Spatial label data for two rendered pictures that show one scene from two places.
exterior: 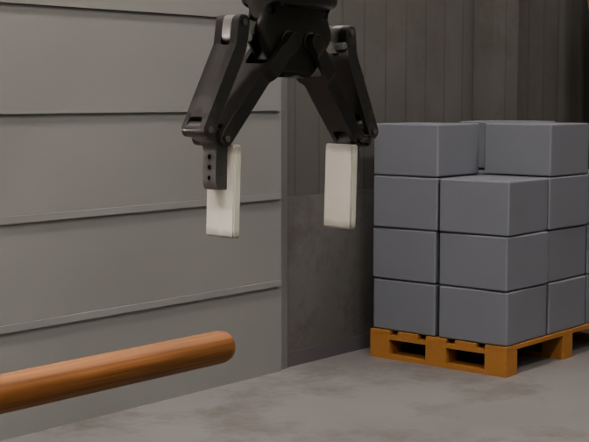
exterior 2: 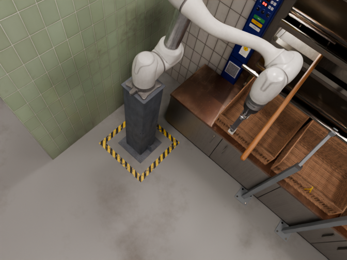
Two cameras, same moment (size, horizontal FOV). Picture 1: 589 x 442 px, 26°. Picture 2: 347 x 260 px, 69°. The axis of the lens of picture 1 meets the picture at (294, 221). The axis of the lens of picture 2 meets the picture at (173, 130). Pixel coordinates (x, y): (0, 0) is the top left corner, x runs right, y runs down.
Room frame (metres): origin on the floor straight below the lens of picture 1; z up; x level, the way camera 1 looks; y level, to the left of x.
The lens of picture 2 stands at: (1.63, -0.48, 2.42)
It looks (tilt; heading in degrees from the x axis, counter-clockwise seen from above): 62 degrees down; 165
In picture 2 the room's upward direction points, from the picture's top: 18 degrees clockwise
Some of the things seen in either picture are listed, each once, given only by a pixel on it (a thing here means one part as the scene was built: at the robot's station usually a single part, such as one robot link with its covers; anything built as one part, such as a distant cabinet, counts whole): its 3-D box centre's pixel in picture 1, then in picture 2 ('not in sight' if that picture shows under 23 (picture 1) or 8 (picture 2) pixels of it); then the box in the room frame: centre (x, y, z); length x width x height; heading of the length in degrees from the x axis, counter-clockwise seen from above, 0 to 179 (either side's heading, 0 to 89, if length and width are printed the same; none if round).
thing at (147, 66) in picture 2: not in sight; (145, 68); (0.57, -0.50, 1.17); 0.18 x 0.16 x 0.22; 136
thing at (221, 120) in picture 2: not in sight; (261, 118); (0.60, 0.48, 0.72); 0.56 x 0.49 x 0.28; 48
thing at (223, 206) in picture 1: (223, 190); not in sight; (0.96, 0.05, 1.35); 0.03 x 0.01 x 0.07; 48
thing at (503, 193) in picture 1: (500, 236); not in sight; (7.14, -1.16, 0.64); 1.29 x 0.86 x 1.28; 140
